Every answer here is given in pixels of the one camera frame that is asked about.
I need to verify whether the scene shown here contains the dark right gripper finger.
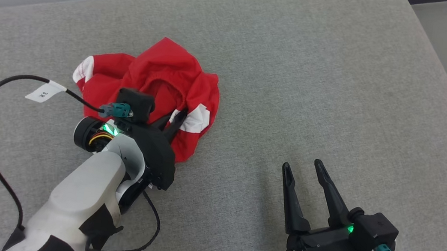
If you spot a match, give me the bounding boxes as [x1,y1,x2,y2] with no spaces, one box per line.
[274,161,319,237]
[307,158,358,230]

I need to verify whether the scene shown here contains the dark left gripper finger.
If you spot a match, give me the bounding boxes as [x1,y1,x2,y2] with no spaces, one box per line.
[149,111,174,133]
[163,107,189,144]

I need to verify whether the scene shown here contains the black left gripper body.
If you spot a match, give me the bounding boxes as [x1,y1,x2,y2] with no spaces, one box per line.
[112,120,181,192]

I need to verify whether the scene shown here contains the red shorts with white trim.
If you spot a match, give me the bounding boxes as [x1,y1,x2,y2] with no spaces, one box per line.
[63,26,227,167]

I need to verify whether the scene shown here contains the teal left camera connector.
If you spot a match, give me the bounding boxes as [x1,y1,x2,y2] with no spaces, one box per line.
[98,100,135,122]

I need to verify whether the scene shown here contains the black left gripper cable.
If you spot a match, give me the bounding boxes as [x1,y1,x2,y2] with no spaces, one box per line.
[85,184,166,251]

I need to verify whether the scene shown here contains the white tag on left cable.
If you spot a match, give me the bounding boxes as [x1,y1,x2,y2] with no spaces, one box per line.
[25,77,68,106]

